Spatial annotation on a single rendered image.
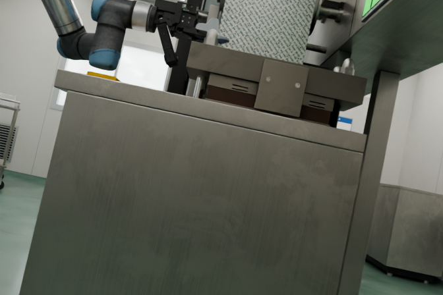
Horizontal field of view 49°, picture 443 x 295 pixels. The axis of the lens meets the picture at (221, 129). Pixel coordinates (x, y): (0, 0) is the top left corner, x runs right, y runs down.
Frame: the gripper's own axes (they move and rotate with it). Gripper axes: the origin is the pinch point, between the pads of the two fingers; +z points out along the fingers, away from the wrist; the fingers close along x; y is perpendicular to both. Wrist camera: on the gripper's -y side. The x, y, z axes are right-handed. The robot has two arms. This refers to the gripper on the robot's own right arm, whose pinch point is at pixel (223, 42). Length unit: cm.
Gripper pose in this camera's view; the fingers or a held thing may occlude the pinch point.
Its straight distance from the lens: 130.8
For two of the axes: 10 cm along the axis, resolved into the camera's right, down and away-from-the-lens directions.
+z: 9.8, 2.1, 0.0
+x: -0.2, 0.6, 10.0
